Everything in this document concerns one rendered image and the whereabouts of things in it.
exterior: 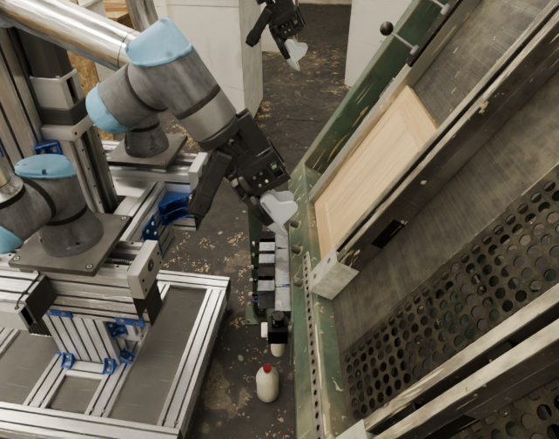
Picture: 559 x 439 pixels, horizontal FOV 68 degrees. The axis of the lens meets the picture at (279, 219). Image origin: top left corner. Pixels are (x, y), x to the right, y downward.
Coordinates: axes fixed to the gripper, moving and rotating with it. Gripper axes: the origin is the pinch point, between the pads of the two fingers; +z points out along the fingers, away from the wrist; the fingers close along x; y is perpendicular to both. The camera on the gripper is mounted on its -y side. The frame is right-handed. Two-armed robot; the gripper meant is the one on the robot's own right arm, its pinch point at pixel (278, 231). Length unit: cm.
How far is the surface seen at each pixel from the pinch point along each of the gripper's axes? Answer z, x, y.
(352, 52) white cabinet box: 99, 407, 99
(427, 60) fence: 11, 56, 51
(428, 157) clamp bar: 13.8, 16.9, 31.3
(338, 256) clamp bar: 29.2, 23.2, 3.3
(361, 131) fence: 22, 62, 27
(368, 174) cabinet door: 27, 46, 21
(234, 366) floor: 97, 77, -72
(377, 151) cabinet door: 24, 49, 27
